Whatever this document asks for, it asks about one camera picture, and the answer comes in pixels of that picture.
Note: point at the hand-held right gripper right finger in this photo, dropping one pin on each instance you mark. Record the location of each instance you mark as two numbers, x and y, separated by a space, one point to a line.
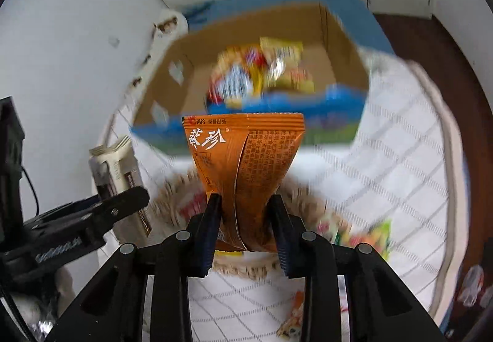
283 243

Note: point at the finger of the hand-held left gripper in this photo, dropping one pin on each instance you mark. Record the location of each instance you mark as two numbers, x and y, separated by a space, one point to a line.
119 205
86 205

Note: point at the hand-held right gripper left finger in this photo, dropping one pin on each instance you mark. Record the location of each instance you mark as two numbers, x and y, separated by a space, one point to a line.
210 238

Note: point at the white brown snack packet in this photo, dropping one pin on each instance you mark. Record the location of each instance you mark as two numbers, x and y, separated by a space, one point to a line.
119 168

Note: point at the orange snack packet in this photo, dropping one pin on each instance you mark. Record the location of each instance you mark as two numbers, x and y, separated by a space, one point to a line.
238 172

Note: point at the cardboard box with blue print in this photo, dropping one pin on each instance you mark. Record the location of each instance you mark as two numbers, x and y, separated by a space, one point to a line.
185 57

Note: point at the pile of assorted snacks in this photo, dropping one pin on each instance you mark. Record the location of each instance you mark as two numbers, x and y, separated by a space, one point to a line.
246 72

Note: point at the yellow snack pouch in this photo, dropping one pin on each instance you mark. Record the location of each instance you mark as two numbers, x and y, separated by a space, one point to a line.
228 252

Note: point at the red white snack bag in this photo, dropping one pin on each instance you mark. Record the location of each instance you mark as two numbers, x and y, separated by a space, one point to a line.
190 207

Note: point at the green colourful candy bag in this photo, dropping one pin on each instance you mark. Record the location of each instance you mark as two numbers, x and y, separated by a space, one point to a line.
366 240

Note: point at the white bear print pillow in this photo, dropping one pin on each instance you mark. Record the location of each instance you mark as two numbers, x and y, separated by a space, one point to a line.
169 22

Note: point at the white red plastic bag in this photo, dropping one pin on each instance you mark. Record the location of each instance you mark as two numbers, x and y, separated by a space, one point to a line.
470 286

